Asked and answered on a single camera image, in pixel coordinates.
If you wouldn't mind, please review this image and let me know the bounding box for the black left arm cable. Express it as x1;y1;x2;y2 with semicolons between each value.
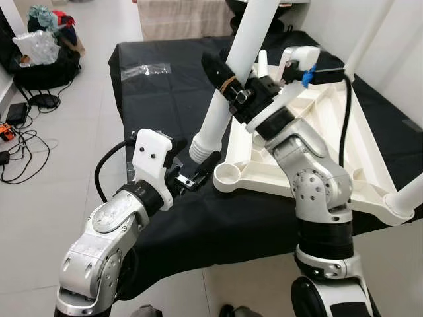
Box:
94;139;136;202

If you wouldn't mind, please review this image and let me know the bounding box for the red and teal clothes pile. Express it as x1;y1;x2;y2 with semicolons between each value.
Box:
26;5;77;34

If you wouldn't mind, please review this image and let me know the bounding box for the grey robot right foot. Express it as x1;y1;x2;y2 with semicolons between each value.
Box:
220;304;262;317

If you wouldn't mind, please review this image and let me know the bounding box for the grey robot left foot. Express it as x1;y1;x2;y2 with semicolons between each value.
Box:
131;305;163;317

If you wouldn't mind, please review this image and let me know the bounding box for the black table cloth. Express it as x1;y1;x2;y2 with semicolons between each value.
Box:
109;30;423;301

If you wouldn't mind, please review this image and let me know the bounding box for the flat clear plastic bag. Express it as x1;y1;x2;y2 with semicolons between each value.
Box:
121;63;173;81

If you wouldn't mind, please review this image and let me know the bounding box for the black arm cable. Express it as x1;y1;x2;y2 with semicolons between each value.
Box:
94;139;136;202
338;73;354;169

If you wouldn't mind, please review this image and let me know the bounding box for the black floor cable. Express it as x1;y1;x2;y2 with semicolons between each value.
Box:
0;86;54;186

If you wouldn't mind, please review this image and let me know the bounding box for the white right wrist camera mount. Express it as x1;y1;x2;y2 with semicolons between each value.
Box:
248;45;348;133

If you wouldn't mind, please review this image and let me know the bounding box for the black bag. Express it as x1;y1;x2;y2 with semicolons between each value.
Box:
0;13;83;90

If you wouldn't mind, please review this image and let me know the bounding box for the grey robot foot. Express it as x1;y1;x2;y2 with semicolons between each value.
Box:
131;305;163;317
220;304;262;317

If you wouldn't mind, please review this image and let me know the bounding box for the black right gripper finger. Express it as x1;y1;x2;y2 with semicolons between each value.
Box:
200;53;239;100

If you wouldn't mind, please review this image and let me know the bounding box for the white plastic table top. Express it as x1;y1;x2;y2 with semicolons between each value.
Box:
213;46;423;227

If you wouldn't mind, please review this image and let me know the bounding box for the beige striped cloth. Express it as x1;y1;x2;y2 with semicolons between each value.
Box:
135;0;235;40

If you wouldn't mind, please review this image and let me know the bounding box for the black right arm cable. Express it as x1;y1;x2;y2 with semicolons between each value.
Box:
338;73;354;169

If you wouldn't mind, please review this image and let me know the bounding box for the black stand base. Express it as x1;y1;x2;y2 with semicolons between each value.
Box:
30;94;60;110

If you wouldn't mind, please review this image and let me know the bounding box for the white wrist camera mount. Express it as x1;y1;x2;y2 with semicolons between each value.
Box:
248;45;348;133
131;129;176;212

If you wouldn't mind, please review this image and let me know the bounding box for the black power adapter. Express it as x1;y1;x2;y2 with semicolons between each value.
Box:
7;102;28;126

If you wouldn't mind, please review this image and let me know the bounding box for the tan rubber band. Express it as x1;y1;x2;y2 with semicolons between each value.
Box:
221;75;239;95

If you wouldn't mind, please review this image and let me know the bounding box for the crumpled clear plastic bag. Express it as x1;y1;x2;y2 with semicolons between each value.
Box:
13;30;63;67

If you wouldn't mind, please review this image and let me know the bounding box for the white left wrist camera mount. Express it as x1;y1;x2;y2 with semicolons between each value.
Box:
131;129;176;212

